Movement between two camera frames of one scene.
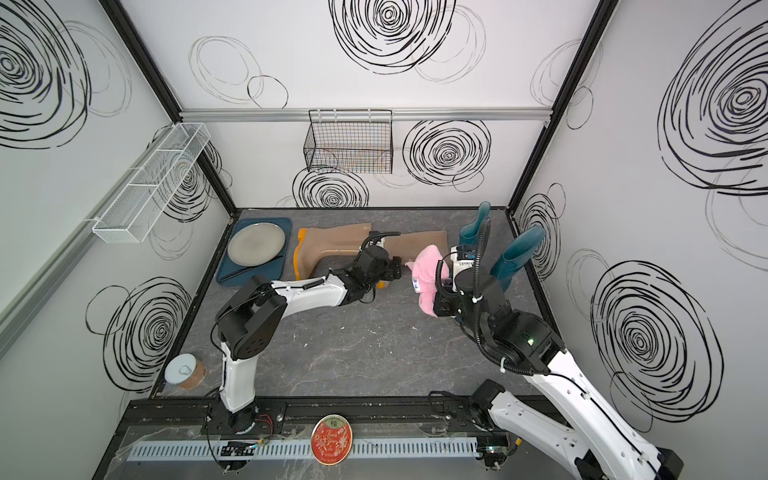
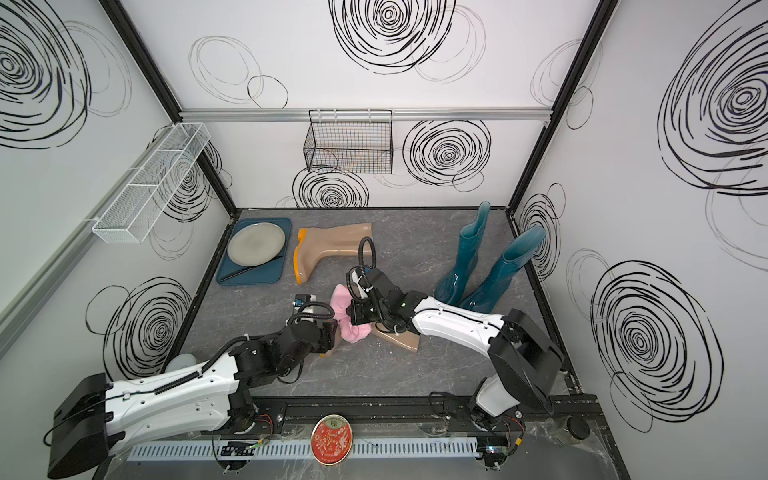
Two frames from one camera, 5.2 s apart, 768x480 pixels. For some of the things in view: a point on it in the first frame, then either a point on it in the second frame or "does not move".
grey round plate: [256, 244] does not move
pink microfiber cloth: [423, 266] -> [341, 299]
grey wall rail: [364, 115] does not move
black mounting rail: [191, 414] does not move
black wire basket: [350, 141] does not move
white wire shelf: [151, 185] does not move
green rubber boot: [517, 254] does not move
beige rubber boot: [408, 245] -> [407, 340]
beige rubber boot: [315, 244] does not move
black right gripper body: [451, 302] -> [366, 312]
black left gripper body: [390, 272] -> [326, 342]
